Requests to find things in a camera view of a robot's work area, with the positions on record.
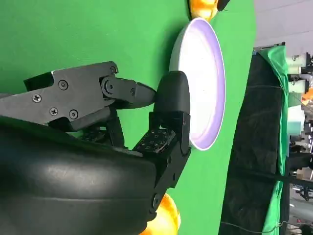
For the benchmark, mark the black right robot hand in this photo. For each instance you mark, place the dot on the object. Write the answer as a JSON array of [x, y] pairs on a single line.
[[73, 176]]

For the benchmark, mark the green table cloth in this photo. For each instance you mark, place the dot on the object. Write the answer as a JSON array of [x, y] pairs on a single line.
[[85, 31]]

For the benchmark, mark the orange and white bread roll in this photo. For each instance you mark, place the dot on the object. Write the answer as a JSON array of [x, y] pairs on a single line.
[[201, 8], [167, 218]]

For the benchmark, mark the green hanging backdrop cloth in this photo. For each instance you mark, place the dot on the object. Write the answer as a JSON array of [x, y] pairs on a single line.
[[281, 73]]

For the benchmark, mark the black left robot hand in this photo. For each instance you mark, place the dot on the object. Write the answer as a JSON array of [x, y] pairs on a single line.
[[223, 4]]

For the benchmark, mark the lilac plate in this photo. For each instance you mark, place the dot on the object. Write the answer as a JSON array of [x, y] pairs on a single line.
[[203, 85]]

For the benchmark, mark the black backdrop curtain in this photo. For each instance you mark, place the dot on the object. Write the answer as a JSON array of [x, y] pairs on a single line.
[[254, 134]]

